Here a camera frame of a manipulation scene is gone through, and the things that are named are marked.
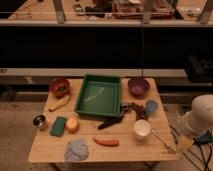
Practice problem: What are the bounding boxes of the blue cup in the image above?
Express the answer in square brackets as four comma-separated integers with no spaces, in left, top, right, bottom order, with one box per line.
[144,100,158,115]

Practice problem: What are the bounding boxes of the green plastic tray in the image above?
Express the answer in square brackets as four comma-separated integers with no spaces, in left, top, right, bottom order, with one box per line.
[75,75,121,117]

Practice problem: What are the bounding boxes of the metal fork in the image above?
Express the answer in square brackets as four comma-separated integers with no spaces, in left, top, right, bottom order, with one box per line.
[151,129,176,154]

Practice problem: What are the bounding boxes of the black handled tool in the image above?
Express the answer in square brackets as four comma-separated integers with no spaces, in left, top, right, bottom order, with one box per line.
[98,116,123,130]

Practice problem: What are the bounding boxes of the dark grape bunch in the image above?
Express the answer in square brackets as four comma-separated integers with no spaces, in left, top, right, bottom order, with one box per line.
[120,102,148,120]

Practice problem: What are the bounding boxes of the purple bowl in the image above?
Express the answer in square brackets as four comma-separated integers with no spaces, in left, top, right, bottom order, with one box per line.
[128,78,150,97]

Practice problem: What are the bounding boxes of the red bowl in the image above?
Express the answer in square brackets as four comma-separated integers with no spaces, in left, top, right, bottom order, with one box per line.
[49,78,70,98]

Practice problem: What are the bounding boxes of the white cup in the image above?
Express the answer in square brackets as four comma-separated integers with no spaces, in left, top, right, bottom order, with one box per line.
[134,119,151,140]

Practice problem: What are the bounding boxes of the yellow banana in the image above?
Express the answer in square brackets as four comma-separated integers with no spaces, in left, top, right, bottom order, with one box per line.
[48,95,70,112]

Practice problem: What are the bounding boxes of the blue grey cloth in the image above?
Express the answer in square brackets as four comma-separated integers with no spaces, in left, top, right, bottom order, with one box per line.
[64,139,89,162]

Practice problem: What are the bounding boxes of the green sponge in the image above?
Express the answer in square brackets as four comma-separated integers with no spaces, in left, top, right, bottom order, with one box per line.
[50,117,67,137]

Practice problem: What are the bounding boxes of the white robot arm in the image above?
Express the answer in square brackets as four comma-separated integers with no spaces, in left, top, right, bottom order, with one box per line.
[177,95,213,153]

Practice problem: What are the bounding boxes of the black floor cables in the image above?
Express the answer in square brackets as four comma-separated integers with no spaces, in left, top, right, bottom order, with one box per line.
[169,124,213,171]

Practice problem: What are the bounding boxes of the black foot pedal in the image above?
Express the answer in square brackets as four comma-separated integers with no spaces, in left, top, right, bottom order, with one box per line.
[194,131,213,145]

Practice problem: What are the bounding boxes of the orange carrot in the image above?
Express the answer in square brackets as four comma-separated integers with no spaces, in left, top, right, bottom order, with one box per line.
[93,137,119,147]

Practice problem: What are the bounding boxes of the small metal cup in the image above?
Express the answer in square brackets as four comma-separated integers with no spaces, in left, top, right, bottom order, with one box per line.
[33,115,48,130]

